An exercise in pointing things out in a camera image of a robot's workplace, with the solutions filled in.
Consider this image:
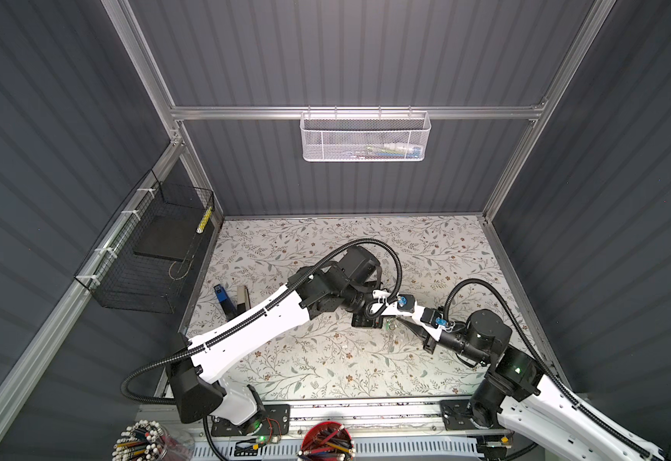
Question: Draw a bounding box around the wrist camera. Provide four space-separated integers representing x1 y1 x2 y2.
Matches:
365 290 423 317
410 305 455 341

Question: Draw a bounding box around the yellow marker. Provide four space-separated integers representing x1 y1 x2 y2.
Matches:
195 207 213 234

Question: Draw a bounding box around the black wire basket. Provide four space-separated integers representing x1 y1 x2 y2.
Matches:
75 173 216 314

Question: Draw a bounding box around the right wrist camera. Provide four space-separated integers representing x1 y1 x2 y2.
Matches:
410 305 455 341

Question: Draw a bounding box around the clear pencil cup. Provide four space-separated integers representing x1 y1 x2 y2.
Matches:
112 420 195 461

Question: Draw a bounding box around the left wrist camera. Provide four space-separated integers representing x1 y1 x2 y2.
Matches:
365 290 423 317

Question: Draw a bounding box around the red pencil cup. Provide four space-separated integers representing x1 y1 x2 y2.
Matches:
297 421 356 461

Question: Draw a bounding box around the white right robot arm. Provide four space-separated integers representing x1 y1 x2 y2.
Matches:
385 295 671 460

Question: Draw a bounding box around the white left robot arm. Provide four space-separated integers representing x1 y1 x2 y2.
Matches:
120 238 403 433

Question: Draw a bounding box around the white mesh basket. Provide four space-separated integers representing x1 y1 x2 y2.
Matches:
299 111 432 163

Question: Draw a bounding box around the black foam pad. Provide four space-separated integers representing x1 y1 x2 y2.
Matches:
134 216 200 262

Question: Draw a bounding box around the white slotted cable duct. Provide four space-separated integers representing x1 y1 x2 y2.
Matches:
214 435 485 460

